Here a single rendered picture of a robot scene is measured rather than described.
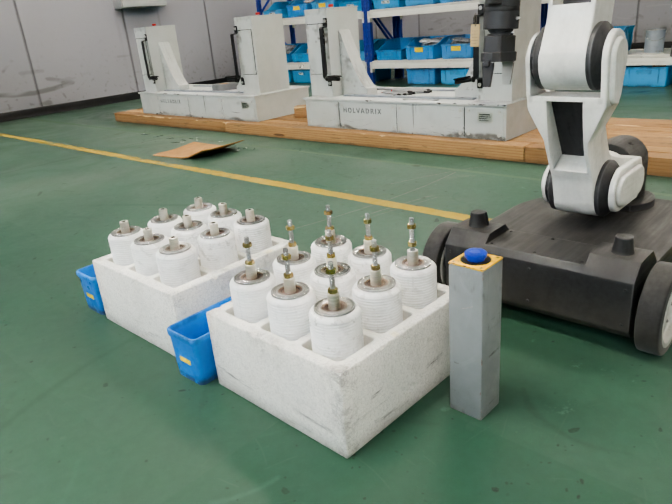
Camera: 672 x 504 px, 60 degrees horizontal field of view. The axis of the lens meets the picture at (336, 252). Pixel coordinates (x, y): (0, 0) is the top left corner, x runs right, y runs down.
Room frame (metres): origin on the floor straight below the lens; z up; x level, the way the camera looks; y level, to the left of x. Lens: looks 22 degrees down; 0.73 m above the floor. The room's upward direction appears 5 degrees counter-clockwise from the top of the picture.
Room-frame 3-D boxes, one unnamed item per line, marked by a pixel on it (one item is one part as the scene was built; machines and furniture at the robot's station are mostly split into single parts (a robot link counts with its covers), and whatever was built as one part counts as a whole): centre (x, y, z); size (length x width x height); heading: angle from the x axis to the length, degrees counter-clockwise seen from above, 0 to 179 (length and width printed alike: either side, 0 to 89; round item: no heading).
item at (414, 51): (6.67, -1.23, 0.36); 0.50 x 0.38 x 0.21; 136
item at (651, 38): (5.06, -2.79, 0.35); 0.16 x 0.15 x 0.19; 46
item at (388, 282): (1.02, -0.07, 0.25); 0.08 x 0.08 x 0.01
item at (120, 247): (1.48, 0.55, 0.16); 0.10 x 0.10 x 0.18
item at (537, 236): (1.45, -0.66, 0.19); 0.64 x 0.52 x 0.33; 136
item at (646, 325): (1.09, -0.68, 0.10); 0.20 x 0.05 x 0.20; 136
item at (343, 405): (1.11, 0.01, 0.09); 0.39 x 0.39 x 0.18; 45
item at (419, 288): (1.10, -0.16, 0.16); 0.10 x 0.10 x 0.18
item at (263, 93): (5.08, 0.87, 0.45); 1.61 x 0.57 x 0.74; 46
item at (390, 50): (7.00, -0.94, 0.36); 0.50 x 0.38 x 0.21; 136
